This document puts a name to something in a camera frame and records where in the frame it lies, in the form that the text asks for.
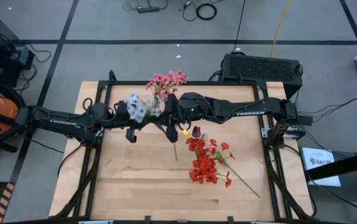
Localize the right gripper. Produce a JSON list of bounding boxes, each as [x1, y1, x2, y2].
[[165, 91, 212, 144]]

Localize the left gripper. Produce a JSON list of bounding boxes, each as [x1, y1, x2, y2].
[[113, 100, 145, 144]]

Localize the white artificial flower spray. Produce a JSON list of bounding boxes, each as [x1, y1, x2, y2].
[[125, 90, 162, 124]]

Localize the pink artificial flower spray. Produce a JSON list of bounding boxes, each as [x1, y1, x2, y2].
[[145, 70, 188, 103]]

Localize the light pink artificial tulip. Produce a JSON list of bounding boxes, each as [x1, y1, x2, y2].
[[208, 144, 261, 198]]

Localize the black perforated computer case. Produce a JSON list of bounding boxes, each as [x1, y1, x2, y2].
[[221, 52, 304, 100]]

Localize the black power strip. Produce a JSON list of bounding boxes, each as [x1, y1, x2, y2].
[[136, 6, 160, 14]]

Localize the orange and black vacuum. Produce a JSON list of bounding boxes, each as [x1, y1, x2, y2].
[[0, 90, 21, 147]]

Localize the black beam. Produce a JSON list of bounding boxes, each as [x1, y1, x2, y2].
[[304, 148, 357, 182]]

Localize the grey side stand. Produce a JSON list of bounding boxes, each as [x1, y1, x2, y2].
[[299, 146, 357, 224]]

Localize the black aluminium table frame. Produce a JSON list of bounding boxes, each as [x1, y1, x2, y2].
[[52, 70, 315, 224]]

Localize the coiled black cable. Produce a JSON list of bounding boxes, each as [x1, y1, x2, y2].
[[195, 2, 218, 22]]

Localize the black floor cable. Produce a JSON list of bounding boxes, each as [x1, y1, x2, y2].
[[230, 0, 247, 54]]

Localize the yellow cable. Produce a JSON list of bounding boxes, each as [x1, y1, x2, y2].
[[269, 0, 292, 59]]

